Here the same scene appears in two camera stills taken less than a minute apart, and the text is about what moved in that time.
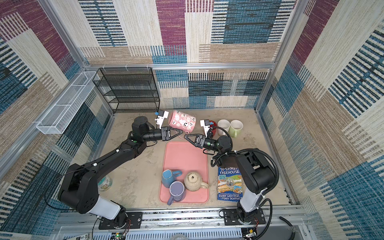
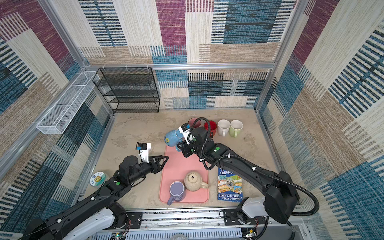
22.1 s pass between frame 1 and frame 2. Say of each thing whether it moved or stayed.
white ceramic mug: stayed
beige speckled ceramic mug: stayed
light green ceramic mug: stayed
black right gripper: moved
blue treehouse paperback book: stayed
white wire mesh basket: stayed
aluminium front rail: stayed
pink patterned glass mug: moved
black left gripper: moved
